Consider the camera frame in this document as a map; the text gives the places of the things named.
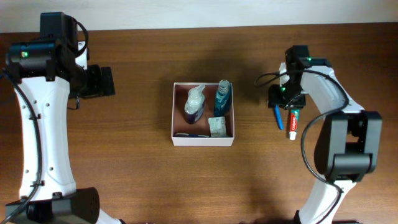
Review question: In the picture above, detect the red green toothpaste tube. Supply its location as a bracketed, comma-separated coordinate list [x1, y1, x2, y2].
[289, 109, 300, 141]

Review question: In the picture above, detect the blue disposable razor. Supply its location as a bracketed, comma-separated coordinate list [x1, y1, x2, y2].
[274, 105, 284, 130]

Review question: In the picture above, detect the teal mouthwash bottle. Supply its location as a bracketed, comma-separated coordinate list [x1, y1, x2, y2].
[214, 80, 231, 117]

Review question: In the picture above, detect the green white soap bar box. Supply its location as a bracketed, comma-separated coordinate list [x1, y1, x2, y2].
[208, 116, 228, 138]

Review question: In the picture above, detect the clear hand soap pump bottle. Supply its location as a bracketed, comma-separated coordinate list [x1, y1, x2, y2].
[184, 84, 205, 124]

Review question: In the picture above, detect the blue white toothbrush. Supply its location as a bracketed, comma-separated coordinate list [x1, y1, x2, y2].
[173, 133, 210, 138]

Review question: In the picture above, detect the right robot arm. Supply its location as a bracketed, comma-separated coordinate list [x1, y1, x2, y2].
[268, 45, 382, 223]

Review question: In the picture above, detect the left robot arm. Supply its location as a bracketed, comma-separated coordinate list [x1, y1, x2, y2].
[2, 12, 118, 223]

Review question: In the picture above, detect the white open cardboard box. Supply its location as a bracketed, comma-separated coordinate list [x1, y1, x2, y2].
[171, 82, 236, 147]

